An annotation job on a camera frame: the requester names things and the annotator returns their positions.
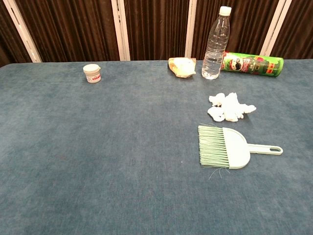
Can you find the dark brown curtain panel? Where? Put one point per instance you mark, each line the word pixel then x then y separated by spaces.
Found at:
pixel 249 24
pixel 300 29
pixel 156 29
pixel 73 29
pixel 7 44

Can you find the white tissue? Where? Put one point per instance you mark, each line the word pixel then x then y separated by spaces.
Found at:
pixel 232 107
pixel 216 114

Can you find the blue felt table cover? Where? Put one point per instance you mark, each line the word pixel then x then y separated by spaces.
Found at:
pixel 97 147

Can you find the green chips can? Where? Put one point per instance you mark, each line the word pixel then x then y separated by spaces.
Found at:
pixel 256 64

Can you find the clear plastic water bottle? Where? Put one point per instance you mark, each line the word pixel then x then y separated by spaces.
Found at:
pixel 215 49

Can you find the small white jar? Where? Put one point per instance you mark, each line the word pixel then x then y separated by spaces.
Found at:
pixel 92 74

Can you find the plastic wrapped bread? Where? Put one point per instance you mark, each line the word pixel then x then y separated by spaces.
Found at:
pixel 182 67

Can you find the white partition post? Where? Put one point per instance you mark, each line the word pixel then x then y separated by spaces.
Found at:
pixel 121 31
pixel 191 29
pixel 23 33
pixel 275 27

